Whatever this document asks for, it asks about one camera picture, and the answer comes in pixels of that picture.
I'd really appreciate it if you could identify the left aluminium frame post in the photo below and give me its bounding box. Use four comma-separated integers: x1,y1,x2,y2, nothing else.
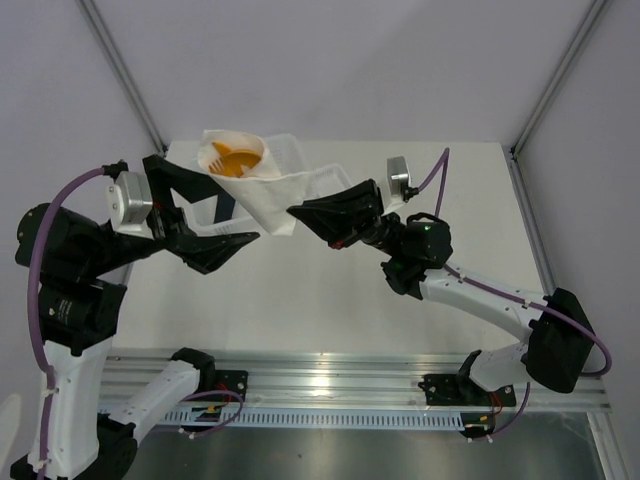
75,0,168,153

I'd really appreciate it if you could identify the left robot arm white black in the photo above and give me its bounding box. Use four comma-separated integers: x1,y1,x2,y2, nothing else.
10,155,257,479

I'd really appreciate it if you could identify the right aluminium frame post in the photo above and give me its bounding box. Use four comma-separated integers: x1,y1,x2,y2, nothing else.
510,0,614,158

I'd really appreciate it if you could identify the aluminium front rail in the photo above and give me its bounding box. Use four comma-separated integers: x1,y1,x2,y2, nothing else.
100,349,611,413

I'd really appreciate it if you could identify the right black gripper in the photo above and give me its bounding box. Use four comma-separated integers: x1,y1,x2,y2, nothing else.
287,180,404,260

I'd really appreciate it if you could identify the black strap with buckle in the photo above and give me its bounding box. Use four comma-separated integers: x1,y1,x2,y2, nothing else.
213,192,239,224

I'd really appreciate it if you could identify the left side aluminium rail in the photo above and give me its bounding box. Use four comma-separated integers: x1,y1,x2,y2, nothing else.
114,149,169,311

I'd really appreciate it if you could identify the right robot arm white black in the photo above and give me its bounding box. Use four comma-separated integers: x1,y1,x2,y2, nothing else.
287,180,596,404

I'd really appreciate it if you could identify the orange plastic spoon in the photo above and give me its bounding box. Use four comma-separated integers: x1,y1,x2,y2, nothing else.
219,150,262,178

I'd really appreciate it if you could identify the right side aluminium rail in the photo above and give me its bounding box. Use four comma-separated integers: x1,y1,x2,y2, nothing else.
503,147,578,297

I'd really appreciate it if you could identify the large white plastic basket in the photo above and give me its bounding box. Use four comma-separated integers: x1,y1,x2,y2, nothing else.
189,133,321,238

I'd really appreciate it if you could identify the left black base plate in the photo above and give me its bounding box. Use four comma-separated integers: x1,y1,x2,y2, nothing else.
213,369,249,403

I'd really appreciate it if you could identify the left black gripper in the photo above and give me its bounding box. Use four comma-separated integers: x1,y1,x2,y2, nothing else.
84,152,261,275

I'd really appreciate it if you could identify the small white plastic tray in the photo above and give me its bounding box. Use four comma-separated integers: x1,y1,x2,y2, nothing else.
308,164,353,199

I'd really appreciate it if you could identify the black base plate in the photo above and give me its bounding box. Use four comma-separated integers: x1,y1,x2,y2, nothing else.
213,369,249,403
417,374,516,407

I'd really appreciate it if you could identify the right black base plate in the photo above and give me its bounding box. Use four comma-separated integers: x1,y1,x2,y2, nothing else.
417,374,516,407

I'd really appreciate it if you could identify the aluminium frame post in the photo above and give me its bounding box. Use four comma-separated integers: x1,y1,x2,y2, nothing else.
510,0,614,158
75,0,168,153

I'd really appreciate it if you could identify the aluminium rail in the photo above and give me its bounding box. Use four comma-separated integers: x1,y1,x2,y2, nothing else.
114,149,169,311
100,349,611,413
503,147,578,297

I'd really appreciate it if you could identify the white slotted cable duct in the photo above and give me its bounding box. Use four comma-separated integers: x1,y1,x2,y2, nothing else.
159,406,464,431

